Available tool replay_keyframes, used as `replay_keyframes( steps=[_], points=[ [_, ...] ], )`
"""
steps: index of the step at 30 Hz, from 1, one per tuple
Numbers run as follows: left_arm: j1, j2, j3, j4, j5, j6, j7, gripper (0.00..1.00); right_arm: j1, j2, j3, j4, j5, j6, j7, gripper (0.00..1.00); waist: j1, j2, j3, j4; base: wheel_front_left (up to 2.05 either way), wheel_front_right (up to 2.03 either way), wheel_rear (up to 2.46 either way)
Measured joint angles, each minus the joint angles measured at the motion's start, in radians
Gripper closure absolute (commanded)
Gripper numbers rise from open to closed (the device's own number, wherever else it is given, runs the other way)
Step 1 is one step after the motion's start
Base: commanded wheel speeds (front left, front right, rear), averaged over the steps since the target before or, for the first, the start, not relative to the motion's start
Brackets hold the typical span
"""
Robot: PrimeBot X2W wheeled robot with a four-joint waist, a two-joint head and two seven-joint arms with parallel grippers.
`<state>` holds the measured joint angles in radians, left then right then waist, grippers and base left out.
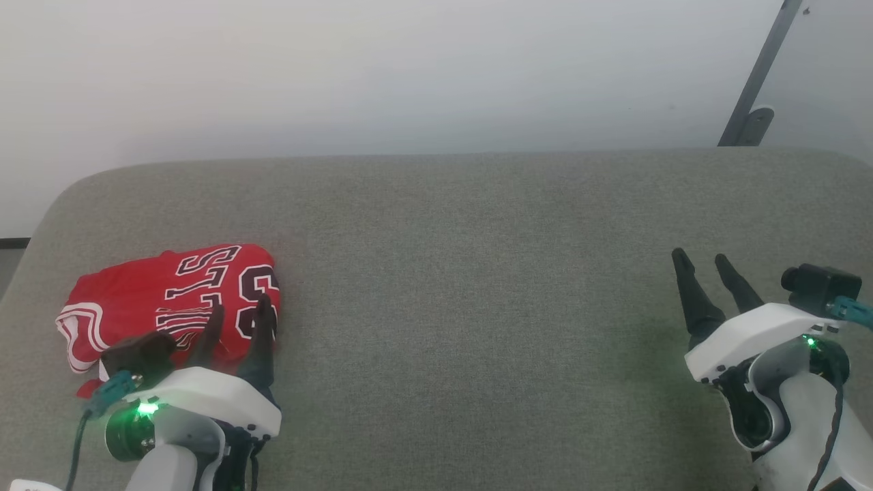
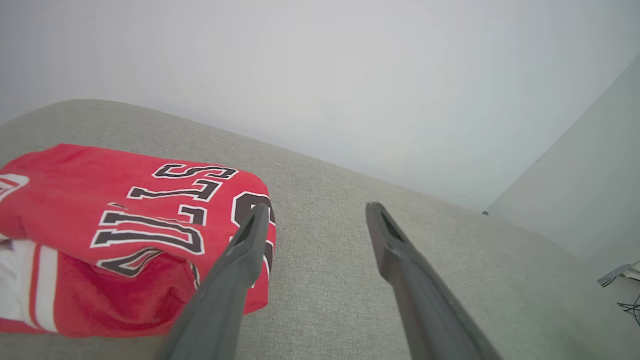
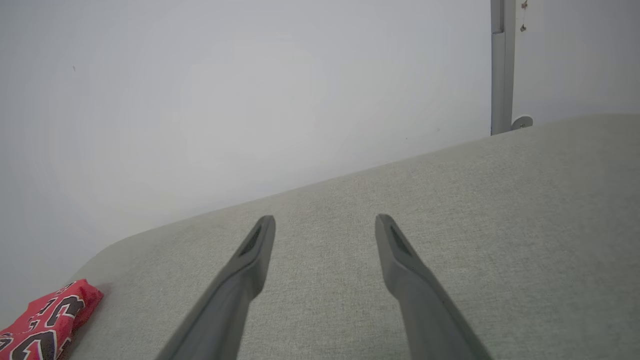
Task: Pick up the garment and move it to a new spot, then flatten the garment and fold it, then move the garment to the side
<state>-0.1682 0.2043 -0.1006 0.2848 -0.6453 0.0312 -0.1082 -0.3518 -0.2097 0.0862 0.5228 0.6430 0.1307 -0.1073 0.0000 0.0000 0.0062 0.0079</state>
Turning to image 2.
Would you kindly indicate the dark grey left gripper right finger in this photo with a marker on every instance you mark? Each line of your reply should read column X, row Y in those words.
column 425, row 300

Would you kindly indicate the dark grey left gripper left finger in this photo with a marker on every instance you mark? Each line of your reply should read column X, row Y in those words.
column 220, row 300

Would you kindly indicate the red jersey with white trim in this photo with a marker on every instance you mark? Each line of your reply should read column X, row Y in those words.
column 75, row 190

